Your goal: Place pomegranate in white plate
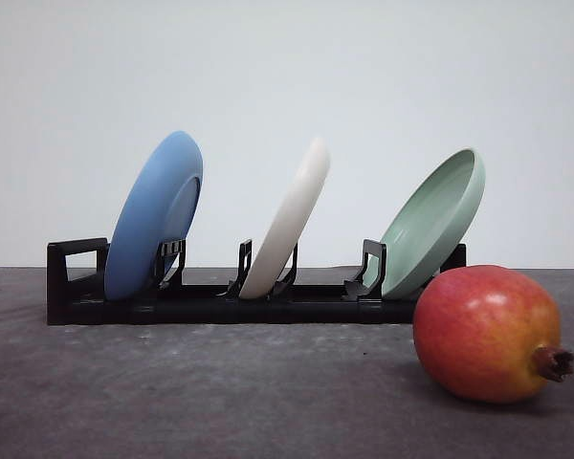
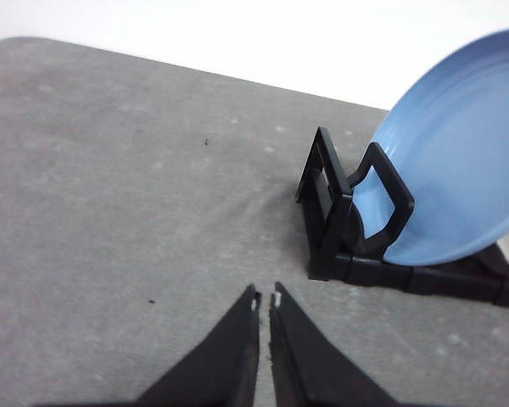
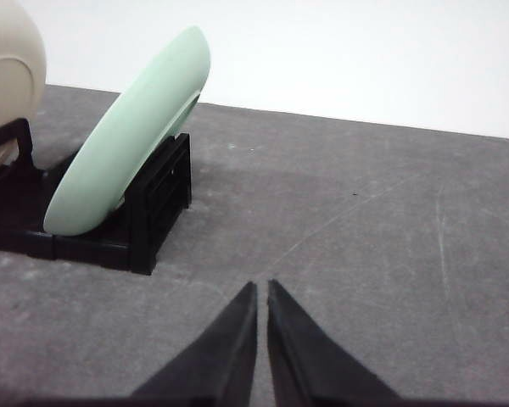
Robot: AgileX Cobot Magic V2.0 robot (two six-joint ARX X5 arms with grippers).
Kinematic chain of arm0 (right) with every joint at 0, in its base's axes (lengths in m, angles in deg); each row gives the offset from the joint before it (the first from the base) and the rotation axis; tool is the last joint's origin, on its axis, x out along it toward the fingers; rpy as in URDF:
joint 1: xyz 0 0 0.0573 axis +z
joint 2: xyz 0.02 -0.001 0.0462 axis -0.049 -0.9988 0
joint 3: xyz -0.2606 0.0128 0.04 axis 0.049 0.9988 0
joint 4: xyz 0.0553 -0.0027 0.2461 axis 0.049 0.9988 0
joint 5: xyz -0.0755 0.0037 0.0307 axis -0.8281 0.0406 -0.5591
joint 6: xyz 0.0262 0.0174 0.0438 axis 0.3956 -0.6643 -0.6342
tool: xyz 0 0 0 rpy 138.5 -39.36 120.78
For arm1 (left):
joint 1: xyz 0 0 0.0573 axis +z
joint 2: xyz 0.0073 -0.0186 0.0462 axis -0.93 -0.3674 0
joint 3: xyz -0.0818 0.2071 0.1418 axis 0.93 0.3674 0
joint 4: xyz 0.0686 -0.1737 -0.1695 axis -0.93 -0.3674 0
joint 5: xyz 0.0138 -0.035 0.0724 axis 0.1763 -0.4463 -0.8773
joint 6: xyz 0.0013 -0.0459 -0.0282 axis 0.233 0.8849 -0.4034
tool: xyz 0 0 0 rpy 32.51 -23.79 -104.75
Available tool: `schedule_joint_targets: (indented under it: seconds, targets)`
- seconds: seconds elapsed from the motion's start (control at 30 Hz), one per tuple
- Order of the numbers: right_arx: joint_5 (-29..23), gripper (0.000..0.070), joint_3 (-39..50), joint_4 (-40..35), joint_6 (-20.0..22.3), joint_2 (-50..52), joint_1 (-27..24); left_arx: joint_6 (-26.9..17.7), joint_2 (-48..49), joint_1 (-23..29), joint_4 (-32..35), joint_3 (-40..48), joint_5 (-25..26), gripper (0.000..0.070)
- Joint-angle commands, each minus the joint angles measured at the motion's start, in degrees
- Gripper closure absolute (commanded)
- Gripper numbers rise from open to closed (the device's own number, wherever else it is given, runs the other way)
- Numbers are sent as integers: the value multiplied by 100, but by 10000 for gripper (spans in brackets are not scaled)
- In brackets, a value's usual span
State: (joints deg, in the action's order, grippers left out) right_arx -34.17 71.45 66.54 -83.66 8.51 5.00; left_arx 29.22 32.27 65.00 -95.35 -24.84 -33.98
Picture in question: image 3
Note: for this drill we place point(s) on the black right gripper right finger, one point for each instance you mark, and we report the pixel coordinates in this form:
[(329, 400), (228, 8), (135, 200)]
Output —
[(310, 367)]

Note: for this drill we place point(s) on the white beige plate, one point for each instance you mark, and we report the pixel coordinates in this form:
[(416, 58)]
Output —
[(23, 71)]

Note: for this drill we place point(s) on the mint green plate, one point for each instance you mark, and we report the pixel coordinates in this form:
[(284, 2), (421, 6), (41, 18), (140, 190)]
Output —
[(126, 144)]

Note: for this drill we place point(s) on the black dish rack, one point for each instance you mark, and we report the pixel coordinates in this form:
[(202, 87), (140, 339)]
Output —
[(127, 238)]

